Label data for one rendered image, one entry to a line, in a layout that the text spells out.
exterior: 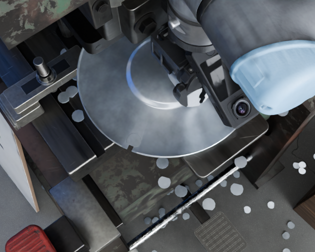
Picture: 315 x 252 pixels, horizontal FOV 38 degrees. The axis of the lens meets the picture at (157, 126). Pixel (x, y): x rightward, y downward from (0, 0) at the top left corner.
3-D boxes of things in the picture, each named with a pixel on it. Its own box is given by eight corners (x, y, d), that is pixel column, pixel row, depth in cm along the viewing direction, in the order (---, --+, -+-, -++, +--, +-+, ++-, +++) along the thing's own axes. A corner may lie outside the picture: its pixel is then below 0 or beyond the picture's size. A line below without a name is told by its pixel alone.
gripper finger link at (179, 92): (196, 86, 67) (200, 57, 59) (203, 94, 66) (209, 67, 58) (170, 103, 66) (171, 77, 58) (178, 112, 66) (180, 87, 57)
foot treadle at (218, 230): (245, 247, 129) (249, 245, 124) (218, 269, 127) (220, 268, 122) (125, 95, 146) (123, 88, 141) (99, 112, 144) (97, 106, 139)
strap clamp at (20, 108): (97, 77, 82) (88, 48, 72) (17, 130, 79) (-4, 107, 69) (79, 54, 84) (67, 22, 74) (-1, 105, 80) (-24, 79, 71)
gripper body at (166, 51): (192, 29, 65) (198, -27, 54) (231, 72, 63) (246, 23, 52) (149, 58, 64) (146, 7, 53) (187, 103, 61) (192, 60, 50)
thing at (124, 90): (218, 188, 67) (218, 186, 66) (46, 116, 72) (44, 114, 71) (282, 28, 75) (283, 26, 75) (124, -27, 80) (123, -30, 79)
